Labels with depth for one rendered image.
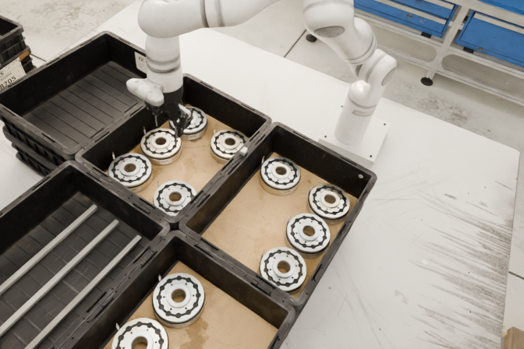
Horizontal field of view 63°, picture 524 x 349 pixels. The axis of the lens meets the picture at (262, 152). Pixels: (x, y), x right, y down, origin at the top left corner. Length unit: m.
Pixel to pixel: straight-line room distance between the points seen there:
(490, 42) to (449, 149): 1.40
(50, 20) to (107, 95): 1.93
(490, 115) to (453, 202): 1.67
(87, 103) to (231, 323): 0.74
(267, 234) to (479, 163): 0.83
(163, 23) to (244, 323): 0.60
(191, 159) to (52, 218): 0.35
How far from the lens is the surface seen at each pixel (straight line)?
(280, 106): 1.51
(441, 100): 2.98
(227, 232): 1.03
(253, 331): 0.94
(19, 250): 1.08
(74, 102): 1.34
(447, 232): 1.36
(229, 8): 0.82
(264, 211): 1.07
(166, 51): 0.89
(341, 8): 0.80
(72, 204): 1.11
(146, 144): 1.15
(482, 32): 2.87
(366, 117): 1.30
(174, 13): 0.83
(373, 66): 1.18
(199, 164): 1.14
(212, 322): 0.94
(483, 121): 2.98
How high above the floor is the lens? 1.72
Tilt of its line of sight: 49 degrees down
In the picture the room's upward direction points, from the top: 10 degrees clockwise
